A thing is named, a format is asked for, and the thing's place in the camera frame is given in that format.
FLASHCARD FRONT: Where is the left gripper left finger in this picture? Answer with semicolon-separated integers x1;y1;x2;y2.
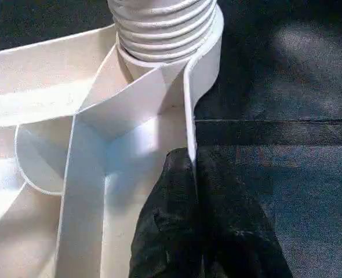
128;147;199;278

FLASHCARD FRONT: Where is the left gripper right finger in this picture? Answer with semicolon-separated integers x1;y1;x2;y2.
195;148;294;278

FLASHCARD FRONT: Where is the white plastic table top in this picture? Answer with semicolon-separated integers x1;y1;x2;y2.
0;3;225;278

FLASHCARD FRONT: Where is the white plastic table leg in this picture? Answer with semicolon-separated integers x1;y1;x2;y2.
107;0;218;63

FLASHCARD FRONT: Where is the black work mat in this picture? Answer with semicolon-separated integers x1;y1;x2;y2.
0;0;342;278

